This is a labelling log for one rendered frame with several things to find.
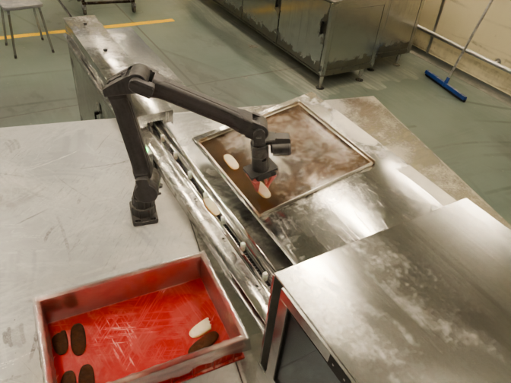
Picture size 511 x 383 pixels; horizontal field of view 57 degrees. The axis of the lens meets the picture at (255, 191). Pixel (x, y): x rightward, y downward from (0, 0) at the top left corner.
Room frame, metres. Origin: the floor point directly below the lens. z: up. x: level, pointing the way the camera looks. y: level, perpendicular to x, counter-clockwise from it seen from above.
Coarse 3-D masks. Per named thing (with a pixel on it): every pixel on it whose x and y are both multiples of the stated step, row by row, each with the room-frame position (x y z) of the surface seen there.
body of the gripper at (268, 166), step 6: (252, 162) 1.24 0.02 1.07; (258, 162) 1.23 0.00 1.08; (264, 162) 1.23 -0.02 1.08; (270, 162) 1.29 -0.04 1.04; (246, 168) 1.26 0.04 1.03; (252, 168) 1.25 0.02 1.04; (258, 168) 1.23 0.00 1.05; (264, 168) 1.24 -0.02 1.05; (270, 168) 1.26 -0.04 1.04; (276, 168) 1.26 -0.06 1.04; (252, 174) 1.23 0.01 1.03; (258, 174) 1.23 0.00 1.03; (264, 174) 1.23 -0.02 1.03; (252, 180) 1.21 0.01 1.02
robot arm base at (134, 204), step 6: (132, 198) 1.20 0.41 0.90; (132, 204) 1.20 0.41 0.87; (138, 204) 1.18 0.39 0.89; (144, 204) 1.18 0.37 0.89; (150, 204) 1.20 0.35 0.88; (132, 210) 1.18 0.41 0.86; (138, 210) 1.17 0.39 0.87; (144, 210) 1.18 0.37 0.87; (150, 210) 1.19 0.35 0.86; (156, 210) 1.22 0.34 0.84; (132, 216) 1.18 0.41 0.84; (138, 216) 1.17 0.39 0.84; (144, 216) 1.18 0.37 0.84; (150, 216) 1.18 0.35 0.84; (156, 216) 1.19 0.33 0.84; (132, 222) 1.16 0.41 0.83; (138, 222) 1.15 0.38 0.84; (144, 222) 1.16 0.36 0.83; (150, 222) 1.16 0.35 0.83; (156, 222) 1.17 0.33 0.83
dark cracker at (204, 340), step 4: (208, 332) 0.76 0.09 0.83; (212, 332) 0.76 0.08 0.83; (216, 332) 0.76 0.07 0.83; (204, 336) 0.74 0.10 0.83; (208, 336) 0.74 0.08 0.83; (212, 336) 0.74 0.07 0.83; (216, 336) 0.75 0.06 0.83; (200, 340) 0.73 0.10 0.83; (204, 340) 0.73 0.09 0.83; (208, 340) 0.73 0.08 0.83; (212, 340) 0.73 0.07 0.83; (192, 344) 0.71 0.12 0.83; (196, 344) 0.71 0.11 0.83; (200, 344) 0.71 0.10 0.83; (204, 344) 0.71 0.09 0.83; (208, 344) 0.72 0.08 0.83; (212, 344) 0.72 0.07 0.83; (192, 348) 0.70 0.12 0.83; (196, 348) 0.70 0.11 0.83; (200, 348) 0.70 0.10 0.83; (188, 352) 0.69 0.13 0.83
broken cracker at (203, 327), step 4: (204, 320) 0.79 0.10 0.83; (208, 320) 0.79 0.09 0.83; (196, 324) 0.77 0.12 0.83; (200, 324) 0.77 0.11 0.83; (204, 324) 0.78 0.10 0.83; (208, 324) 0.78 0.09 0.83; (192, 328) 0.76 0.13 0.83; (196, 328) 0.76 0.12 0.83; (200, 328) 0.76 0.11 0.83; (204, 328) 0.76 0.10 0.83; (208, 328) 0.77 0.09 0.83; (192, 332) 0.75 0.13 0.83; (196, 332) 0.75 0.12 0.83; (200, 332) 0.75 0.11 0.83; (204, 332) 0.75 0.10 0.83; (192, 336) 0.74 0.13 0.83; (196, 336) 0.74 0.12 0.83
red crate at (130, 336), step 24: (168, 288) 0.90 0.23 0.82; (192, 288) 0.91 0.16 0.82; (96, 312) 0.79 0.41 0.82; (120, 312) 0.79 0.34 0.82; (144, 312) 0.80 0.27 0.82; (168, 312) 0.81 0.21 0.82; (192, 312) 0.82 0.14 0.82; (216, 312) 0.83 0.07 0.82; (96, 336) 0.71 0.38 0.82; (120, 336) 0.72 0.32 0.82; (144, 336) 0.73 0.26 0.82; (168, 336) 0.73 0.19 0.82; (72, 360) 0.64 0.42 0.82; (96, 360) 0.64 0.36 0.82; (120, 360) 0.65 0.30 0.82; (144, 360) 0.66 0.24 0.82; (168, 360) 0.66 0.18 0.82; (216, 360) 0.66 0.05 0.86
